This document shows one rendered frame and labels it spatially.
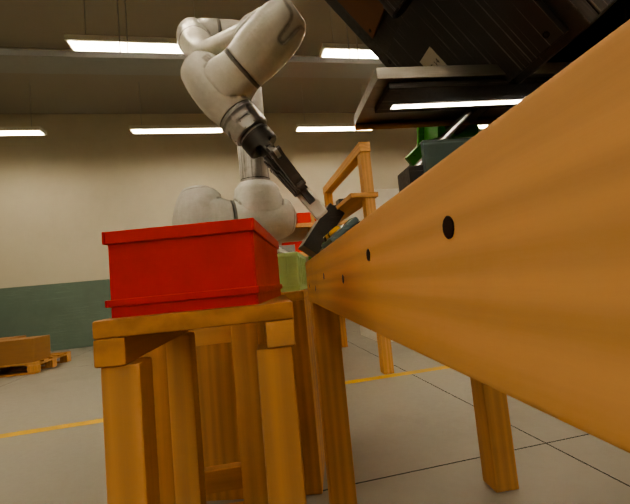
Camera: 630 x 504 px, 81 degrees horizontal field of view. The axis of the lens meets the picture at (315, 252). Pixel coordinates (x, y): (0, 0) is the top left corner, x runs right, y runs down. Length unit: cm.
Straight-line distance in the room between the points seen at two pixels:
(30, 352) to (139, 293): 550
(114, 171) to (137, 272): 800
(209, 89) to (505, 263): 74
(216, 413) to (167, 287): 115
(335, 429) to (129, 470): 94
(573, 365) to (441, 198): 13
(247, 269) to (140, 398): 21
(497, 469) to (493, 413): 20
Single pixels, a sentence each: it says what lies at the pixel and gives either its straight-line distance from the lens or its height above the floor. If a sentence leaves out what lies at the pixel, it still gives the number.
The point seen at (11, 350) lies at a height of 32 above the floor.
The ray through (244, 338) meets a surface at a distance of 105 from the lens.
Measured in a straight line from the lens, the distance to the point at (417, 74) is 63.
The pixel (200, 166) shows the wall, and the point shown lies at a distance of 826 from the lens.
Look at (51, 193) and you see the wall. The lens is 883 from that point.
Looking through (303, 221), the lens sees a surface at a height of 205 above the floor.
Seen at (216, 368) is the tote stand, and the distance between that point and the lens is 161.
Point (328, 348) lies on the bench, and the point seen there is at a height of 58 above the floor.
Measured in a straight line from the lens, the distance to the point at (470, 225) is 24.
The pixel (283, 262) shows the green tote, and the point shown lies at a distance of 161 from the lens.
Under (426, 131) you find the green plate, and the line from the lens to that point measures 89.
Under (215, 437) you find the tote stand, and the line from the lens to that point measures 169.
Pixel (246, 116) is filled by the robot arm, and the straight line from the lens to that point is 84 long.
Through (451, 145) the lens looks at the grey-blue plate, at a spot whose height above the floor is 103.
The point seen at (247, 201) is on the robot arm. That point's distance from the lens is 120.
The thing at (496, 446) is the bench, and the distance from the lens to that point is 165.
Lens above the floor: 82
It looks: 5 degrees up
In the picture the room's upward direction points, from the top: 6 degrees counter-clockwise
